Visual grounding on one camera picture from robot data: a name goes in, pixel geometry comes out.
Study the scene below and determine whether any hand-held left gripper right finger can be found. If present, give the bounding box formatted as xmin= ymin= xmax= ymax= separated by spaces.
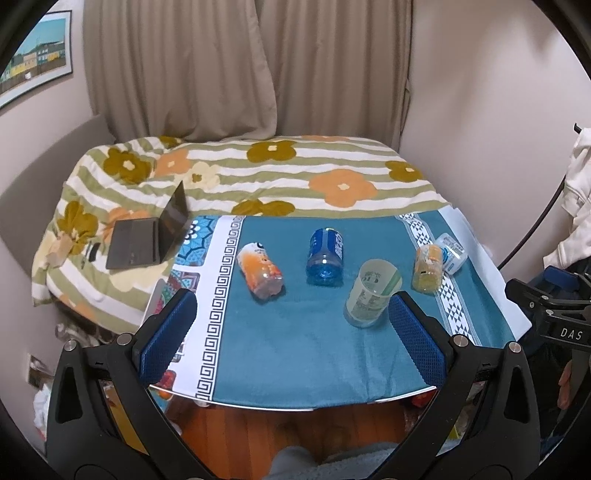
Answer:
xmin=369 ymin=291 xmax=542 ymax=480

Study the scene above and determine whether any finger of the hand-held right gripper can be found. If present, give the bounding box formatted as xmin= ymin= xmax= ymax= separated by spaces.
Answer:
xmin=544 ymin=266 xmax=591 ymax=303
xmin=505 ymin=278 xmax=555 ymax=319

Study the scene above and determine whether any green label clear bottle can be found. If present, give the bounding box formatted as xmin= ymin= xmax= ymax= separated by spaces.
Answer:
xmin=343 ymin=258 xmax=403 ymax=328

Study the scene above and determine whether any grey laptop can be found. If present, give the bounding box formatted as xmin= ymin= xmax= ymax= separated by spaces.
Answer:
xmin=105 ymin=181 xmax=192 ymax=271

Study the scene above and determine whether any floral striped blanket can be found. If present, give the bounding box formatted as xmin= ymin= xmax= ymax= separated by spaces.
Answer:
xmin=31 ymin=135 xmax=451 ymax=333

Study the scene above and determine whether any grey sofa backrest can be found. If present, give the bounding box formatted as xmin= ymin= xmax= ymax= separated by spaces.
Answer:
xmin=0 ymin=113 xmax=116 ymax=273

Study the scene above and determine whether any grey fleece clothing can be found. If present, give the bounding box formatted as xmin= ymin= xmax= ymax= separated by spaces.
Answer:
xmin=268 ymin=440 xmax=400 ymax=480

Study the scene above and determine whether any white blue label bottle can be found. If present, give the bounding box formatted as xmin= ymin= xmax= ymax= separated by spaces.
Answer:
xmin=434 ymin=232 xmax=466 ymax=275

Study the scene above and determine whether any blue plastic bottle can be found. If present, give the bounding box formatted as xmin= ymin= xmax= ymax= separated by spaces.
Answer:
xmin=305 ymin=227 xmax=346 ymax=287

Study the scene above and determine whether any beige curtain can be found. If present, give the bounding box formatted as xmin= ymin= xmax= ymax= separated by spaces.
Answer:
xmin=83 ymin=0 xmax=414 ymax=148

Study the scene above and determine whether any yellow orange small bottle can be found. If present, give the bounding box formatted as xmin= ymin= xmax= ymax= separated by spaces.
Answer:
xmin=412 ymin=244 xmax=445 ymax=295

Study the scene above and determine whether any white garment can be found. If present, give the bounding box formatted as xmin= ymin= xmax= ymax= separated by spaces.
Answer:
xmin=542 ymin=122 xmax=591 ymax=268

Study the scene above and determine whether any teal patterned tablecloth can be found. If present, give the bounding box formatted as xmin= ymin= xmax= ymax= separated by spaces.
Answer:
xmin=157 ymin=213 xmax=515 ymax=411
xmin=152 ymin=205 xmax=532 ymax=412

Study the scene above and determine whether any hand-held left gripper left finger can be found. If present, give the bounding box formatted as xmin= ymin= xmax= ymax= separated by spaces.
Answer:
xmin=46 ymin=288 xmax=211 ymax=480

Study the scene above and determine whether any wall poster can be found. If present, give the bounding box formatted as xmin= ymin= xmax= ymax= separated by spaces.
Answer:
xmin=0 ymin=10 xmax=75 ymax=110

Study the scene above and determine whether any orange label plastic bottle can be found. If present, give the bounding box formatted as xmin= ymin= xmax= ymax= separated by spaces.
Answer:
xmin=236 ymin=242 xmax=284 ymax=298

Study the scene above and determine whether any black cable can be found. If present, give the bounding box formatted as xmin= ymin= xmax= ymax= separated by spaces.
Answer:
xmin=496 ymin=175 xmax=566 ymax=271

